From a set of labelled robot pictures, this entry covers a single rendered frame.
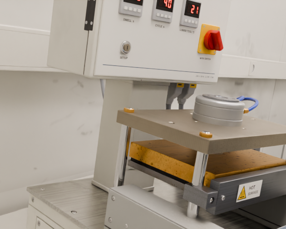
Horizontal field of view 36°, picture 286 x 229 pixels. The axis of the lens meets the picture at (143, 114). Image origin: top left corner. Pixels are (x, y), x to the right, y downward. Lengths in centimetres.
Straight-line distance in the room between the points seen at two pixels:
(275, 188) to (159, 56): 29
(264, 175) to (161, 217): 17
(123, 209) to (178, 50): 32
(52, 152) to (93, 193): 43
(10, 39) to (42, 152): 35
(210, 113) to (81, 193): 29
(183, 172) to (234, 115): 13
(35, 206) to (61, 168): 48
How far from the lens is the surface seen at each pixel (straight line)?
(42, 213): 81
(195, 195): 58
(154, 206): 61
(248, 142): 63
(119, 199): 65
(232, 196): 61
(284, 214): 80
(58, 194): 81
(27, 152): 118
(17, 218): 115
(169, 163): 65
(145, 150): 68
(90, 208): 76
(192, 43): 84
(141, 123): 64
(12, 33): 102
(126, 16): 71
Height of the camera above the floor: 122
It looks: 9 degrees down
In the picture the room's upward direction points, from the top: 8 degrees clockwise
